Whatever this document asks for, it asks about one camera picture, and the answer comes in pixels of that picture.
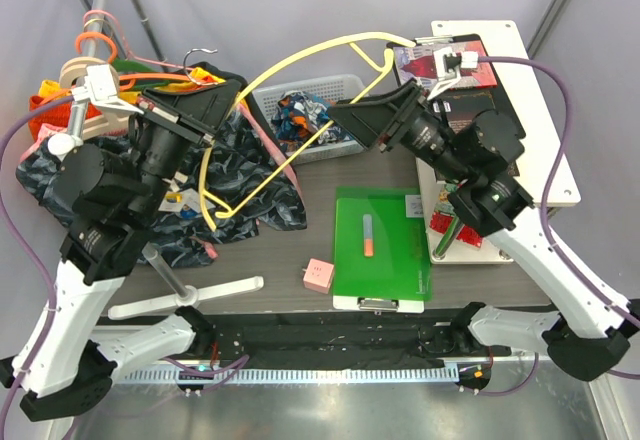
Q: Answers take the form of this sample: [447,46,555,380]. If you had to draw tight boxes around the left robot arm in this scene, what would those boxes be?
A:
[1,80,241,422]

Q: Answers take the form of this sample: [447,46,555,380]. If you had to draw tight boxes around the black garment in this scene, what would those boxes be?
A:
[191,61,261,116]

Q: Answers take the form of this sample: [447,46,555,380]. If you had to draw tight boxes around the beige wooden hanger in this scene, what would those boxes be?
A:
[59,57,130,140]

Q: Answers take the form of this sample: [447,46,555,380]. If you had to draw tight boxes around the black clipboard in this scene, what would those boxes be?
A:
[387,34,526,139]

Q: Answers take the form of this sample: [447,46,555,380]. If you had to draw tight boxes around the colourful patterned shorts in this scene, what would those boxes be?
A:
[270,91,331,153]

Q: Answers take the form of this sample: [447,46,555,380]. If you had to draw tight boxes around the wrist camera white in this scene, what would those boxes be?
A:
[427,47,479,100]
[71,64,142,116]

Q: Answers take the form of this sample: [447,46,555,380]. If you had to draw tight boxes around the white garment tags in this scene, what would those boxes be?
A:
[159,173,202,219]

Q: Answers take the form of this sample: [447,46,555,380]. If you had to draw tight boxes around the white side table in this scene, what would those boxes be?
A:
[426,20,581,265]

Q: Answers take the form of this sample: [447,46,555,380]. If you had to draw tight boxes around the silver clothes rack pole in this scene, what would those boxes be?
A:
[49,0,204,319]

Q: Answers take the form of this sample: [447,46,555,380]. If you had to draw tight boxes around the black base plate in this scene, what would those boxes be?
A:
[207,310,511,370]

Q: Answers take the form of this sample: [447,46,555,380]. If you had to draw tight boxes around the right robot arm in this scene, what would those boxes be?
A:
[328,81,639,381]

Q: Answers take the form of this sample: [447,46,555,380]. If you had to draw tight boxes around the yellow clothes hanger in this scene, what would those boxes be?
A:
[198,32,417,232]

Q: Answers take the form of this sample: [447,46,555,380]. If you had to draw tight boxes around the orange marker pen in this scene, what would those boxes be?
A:
[362,214,374,258]

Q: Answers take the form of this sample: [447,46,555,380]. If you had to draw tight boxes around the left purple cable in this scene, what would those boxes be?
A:
[0,97,251,440]

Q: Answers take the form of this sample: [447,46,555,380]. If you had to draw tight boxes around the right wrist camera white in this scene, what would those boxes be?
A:
[427,47,479,100]

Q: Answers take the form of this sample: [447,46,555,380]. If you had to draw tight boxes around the aluminium rail frame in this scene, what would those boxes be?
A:
[64,322,626,440]

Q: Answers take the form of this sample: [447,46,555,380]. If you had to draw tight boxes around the pink clothes hanger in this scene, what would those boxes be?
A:
[83,9,185,71]

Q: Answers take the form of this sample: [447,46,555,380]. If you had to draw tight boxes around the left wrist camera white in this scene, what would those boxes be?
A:
[71,64,142,116]

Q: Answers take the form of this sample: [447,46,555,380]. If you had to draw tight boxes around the pink cube power adapter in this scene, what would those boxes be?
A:
[302,258,335,294]

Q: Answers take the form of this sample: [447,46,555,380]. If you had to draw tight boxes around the black hardcover book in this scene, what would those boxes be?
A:
[434,90,521,181]

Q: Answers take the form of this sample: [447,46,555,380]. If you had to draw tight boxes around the yellow shorts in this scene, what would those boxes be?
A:
[37,67,224,103]

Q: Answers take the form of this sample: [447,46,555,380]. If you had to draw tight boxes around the white perforated plastic basket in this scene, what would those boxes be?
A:
[252,74,364,164]

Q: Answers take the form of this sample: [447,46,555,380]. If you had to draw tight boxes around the green clipboard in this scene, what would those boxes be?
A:
[332,187,431,313]

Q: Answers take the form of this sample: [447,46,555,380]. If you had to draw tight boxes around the white cable duct strip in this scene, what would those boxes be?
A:
[120,364,459,386]

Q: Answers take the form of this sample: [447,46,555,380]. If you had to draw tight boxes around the white rack base foot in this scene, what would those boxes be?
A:
[108,276,264,320]

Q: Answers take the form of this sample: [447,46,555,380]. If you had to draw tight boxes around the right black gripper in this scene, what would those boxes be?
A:
[326,78,473,185]

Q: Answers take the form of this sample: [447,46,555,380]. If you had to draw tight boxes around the orange knitted shorts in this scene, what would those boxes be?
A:
[28,73,151,141]

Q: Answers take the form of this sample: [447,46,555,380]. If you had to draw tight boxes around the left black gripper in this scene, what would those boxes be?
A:
[127,78,240,218]

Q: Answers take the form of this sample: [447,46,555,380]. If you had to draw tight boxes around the dark patterned shorts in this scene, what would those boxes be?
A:
[16,113,307,269]

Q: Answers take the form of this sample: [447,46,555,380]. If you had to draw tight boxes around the orange clothes hanger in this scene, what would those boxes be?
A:
[58,31,214,92]

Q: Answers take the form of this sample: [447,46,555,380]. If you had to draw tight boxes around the red illustrated book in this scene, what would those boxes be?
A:
[393,38,498,89]

